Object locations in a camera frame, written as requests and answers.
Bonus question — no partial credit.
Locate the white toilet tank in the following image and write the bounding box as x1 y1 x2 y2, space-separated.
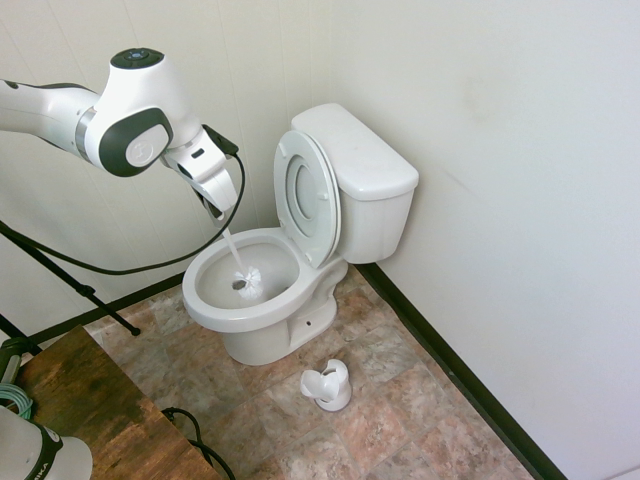
337 164 419 265

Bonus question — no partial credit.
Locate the black power cable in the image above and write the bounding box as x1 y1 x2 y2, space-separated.
160 407 236 480

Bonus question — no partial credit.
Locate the grey green tube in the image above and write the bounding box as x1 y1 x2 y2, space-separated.
0 337 24 389

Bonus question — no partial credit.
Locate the white toilet tank lid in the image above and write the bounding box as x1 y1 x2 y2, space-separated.
290 103 420 202

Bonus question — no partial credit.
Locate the black wall baseboard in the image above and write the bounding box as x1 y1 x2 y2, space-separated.
355 262 569 480
0 272 187 351

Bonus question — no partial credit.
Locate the white toilet brush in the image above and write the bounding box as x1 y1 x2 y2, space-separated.
219 219 265 302

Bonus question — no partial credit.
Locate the white toilet seat ring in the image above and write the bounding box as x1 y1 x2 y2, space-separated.
272 130 343 270

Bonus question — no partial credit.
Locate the white toilet bowl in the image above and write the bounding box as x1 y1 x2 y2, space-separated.
181 227 349 366

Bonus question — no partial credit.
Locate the black camera tripod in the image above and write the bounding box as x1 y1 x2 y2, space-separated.
0 219 142 356

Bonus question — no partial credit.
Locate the green coiled cable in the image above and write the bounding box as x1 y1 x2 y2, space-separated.
0 382 36 426

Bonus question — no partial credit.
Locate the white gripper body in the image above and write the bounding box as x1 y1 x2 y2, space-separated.
159 126 238 212

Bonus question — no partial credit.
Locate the white toilet seat cover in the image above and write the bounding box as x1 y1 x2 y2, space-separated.
277 130 344 270

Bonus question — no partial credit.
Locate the white toilet brush holder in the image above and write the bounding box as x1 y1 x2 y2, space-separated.
299 357 353 413

